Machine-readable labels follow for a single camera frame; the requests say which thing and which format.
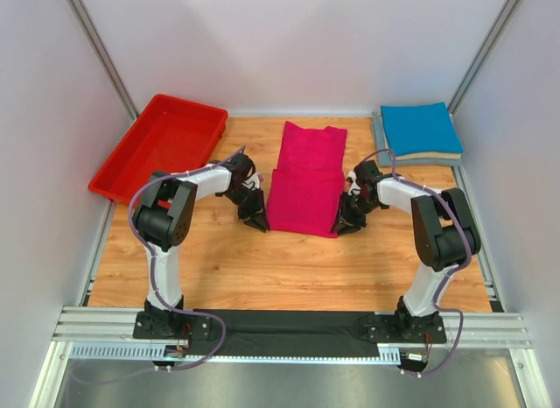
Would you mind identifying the magenta t shirt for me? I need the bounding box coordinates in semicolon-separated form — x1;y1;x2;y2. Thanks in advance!
266;121;347;238

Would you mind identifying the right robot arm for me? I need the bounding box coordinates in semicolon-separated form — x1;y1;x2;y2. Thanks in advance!
331;160;481;343

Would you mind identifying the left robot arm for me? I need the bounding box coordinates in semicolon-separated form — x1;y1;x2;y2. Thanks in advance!
128;151;270;341

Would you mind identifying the grey folded t shirt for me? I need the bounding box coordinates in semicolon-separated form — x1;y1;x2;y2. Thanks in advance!
371;110;464;169

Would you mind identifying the blue folded t shirt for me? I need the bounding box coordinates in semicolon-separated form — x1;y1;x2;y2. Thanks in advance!
381;102;464;160

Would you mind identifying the beige folded t shirt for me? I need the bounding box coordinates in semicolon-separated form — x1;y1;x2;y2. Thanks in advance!
383;120;463;161

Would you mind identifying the red plastic bin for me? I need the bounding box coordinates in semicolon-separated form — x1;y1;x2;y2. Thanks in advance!
88;94;228;204

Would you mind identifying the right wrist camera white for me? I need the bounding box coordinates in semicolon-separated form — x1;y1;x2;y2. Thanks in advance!
346;171;361;197

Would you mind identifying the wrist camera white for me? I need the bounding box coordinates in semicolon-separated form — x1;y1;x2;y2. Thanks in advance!
242;172;263;191
346;171;361;197

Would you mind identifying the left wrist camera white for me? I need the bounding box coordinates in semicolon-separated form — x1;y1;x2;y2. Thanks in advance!
242;172;263;191

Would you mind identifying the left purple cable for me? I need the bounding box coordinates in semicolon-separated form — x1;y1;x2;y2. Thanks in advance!
127;145;249;372

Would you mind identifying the purple cable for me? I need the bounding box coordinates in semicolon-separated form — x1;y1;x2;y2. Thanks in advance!
362;148;476;378
127;145;249;372

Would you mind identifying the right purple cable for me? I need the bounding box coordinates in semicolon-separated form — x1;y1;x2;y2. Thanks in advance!
362;148;476;378

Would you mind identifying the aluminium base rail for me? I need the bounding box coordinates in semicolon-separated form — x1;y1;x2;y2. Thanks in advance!
52;306;531;365

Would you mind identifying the right frame post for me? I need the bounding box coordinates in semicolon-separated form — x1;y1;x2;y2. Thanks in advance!
447;0;523;116

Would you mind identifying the frame post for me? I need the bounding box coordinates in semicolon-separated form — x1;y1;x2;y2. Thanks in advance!
66;0;139;120
447;0;523;116

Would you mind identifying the left frame post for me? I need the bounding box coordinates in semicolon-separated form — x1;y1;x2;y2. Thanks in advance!
66;0;139;120

